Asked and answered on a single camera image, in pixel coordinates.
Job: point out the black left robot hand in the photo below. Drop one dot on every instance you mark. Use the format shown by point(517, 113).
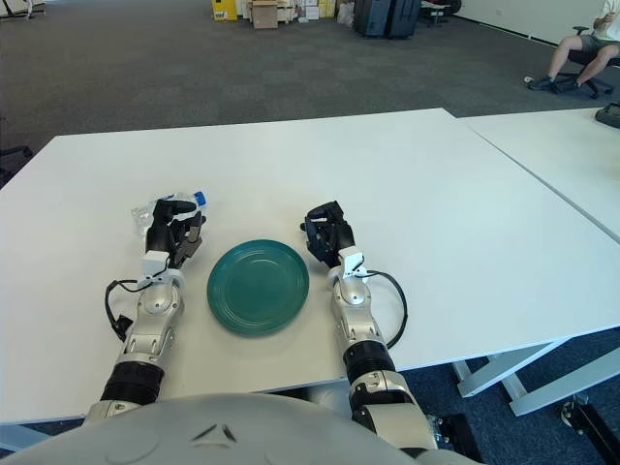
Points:
point(164, 232)

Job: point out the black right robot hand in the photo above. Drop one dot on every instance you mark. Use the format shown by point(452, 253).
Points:
point(329, 237)

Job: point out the clear plastic bottle blue cap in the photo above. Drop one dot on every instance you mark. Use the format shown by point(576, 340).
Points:
point(139, 218)

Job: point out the green round plate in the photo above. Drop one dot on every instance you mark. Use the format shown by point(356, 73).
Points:
point(257, 286)

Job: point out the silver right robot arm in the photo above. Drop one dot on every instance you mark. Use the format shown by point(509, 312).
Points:
point(353, 295)

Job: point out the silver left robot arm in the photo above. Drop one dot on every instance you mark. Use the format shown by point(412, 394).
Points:
point(150, 305)

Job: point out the black office chair with armrest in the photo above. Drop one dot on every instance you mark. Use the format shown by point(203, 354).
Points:
point(14, 155)

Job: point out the grey robot torso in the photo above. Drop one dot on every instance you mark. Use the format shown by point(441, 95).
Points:
point(194, 436)

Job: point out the white plastic bag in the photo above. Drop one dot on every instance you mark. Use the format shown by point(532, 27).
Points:
point(346, 14)

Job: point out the pile of pale cartons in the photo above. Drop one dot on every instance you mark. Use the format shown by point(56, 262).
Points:
point(310, 9)

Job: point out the yellow cardboard box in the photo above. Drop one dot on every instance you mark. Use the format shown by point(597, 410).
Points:
point(224, 9)

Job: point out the brown cardboard box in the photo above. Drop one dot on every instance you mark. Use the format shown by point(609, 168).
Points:
point(265, 14)

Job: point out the black office chair far away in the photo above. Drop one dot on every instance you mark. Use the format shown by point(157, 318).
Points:
point(438, 12)

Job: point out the white chair base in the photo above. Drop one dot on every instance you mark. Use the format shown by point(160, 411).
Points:
point(30, 7)

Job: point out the seated person in shorts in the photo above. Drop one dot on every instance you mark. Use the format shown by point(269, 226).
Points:
point(564, 53)

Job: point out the black device on table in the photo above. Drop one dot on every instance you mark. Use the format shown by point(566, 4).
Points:
point(609, 115)

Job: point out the black office chair under person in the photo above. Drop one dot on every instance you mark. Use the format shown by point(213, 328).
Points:
point(581, 57)

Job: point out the black wheeled stand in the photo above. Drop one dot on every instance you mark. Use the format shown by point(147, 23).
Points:
point(596, 426)

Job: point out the white table frame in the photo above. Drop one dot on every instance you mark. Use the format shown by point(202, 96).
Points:
point(533, 397)
point(472, 382)

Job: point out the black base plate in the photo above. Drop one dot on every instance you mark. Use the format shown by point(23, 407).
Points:
point(460, 431)

